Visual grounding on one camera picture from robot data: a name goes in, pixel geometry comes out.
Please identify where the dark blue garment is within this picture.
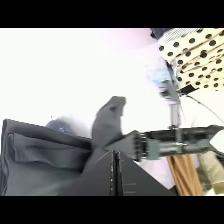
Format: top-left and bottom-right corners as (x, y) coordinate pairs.
(44, 115), (81, 136)

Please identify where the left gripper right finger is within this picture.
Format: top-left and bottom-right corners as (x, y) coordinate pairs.
(116, 150), (177, 197)

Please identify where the cream black-dotted garment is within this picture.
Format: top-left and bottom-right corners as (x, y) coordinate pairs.
(157, 28), (224, 93)

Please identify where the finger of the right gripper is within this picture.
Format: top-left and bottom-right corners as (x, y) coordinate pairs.
(104, 130), (148, 162)

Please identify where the beige garment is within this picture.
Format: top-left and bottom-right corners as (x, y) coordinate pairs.
(196, 150), (224, 192)

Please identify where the grey garment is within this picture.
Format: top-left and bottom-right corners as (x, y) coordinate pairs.
(0, 95), (128, 197)

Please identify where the black cable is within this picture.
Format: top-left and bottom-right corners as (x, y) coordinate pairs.
(185, 94), (224, 125)

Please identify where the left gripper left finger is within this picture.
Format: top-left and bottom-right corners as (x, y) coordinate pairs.
(59, 149), (116, 197)

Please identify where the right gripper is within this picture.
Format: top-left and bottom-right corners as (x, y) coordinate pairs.
(145, 124), (224, 161)

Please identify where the brown garment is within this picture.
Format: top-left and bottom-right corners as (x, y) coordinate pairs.
(166, 154), (205, 197)

